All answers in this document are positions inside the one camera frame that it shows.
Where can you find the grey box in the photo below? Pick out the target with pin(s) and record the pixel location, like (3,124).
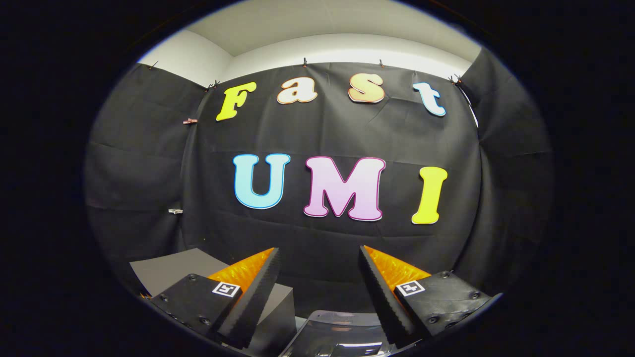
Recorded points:
(168,270)

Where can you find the black backdrop cloth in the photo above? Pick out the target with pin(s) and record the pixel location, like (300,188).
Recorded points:
(327,134)

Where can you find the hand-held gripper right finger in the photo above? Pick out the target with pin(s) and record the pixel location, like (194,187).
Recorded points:
(378,295)

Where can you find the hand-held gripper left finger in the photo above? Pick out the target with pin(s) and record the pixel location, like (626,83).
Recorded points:
(259,295)

